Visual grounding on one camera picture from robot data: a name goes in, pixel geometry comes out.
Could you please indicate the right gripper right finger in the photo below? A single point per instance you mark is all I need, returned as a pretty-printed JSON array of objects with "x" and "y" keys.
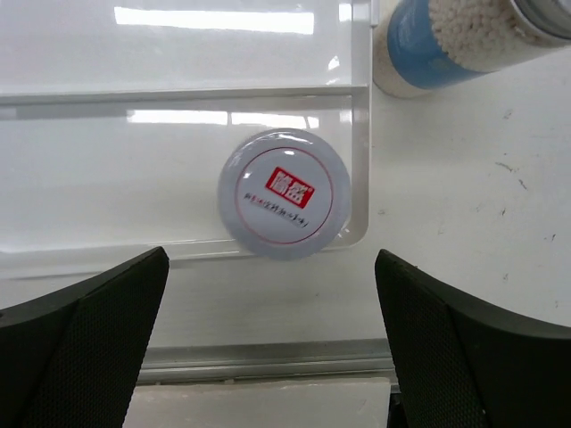
[{"x": 461, "y": 361}]

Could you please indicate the orange spice jar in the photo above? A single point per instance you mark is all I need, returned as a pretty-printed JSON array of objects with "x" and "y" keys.
[{"x": 284, "y": 194}]

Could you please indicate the white divided tray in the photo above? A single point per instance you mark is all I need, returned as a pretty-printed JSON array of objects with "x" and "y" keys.
[{"x": 118, "y": 116}]

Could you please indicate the right blue label jar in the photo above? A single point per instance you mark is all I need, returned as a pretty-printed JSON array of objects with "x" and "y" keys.
[{"x": 420, "y": 46}]

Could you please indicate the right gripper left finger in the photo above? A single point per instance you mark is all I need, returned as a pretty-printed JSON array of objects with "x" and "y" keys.
[{"x": 71, "y": 358}]

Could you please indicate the front aluminium rail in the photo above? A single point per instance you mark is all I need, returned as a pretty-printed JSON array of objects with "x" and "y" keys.
[{"x": 267, "y": 361}]

